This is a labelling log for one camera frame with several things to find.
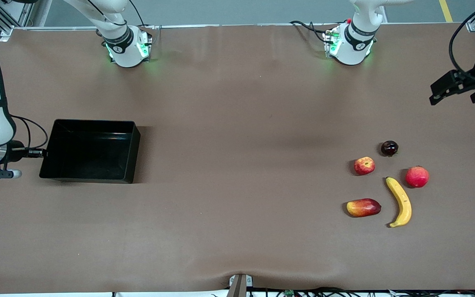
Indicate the dark purple plum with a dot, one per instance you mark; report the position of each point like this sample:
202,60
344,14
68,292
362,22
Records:
389,148

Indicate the small red apple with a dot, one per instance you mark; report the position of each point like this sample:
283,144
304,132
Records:
364,166

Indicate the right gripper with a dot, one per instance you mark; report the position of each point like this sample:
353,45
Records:
16,152

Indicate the red round peach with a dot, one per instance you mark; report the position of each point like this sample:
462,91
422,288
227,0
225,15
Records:
417,177

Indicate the red yellow mango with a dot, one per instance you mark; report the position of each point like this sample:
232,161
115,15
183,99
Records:
363,207

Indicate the brown table mat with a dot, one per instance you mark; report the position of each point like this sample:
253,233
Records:
221,227

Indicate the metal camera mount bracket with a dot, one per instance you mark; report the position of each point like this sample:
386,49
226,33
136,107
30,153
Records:
239,286

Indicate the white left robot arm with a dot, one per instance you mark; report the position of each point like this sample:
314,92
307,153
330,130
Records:
357,37

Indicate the black plastic tray box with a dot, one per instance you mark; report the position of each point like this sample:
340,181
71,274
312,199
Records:
93,156

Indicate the yellow banana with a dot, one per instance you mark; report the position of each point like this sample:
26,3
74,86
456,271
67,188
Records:
402,200

